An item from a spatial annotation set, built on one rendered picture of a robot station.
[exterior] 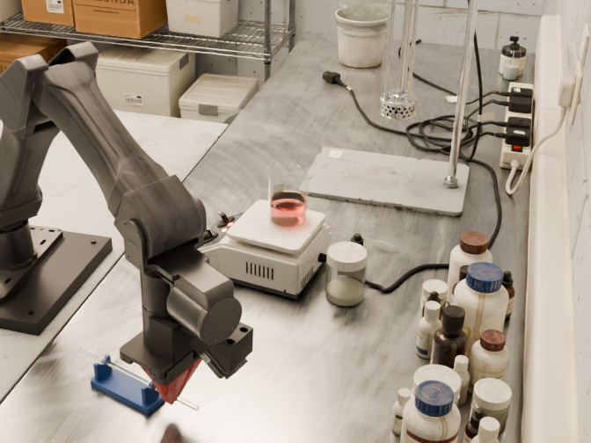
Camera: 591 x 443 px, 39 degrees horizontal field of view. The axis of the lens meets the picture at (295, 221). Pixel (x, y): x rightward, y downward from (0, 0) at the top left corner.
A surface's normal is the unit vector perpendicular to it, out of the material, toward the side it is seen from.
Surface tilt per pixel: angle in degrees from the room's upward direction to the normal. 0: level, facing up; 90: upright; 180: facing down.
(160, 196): 30
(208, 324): 92
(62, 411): 0
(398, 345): 0
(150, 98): 93
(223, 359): 90
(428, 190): 0
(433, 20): 88
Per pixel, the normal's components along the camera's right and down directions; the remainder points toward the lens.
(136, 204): 0.35, -0.55
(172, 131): 0.02, -0.86
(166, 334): -0.53, 0.41
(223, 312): 0.68, 0.41
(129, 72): -0.25, 0.52
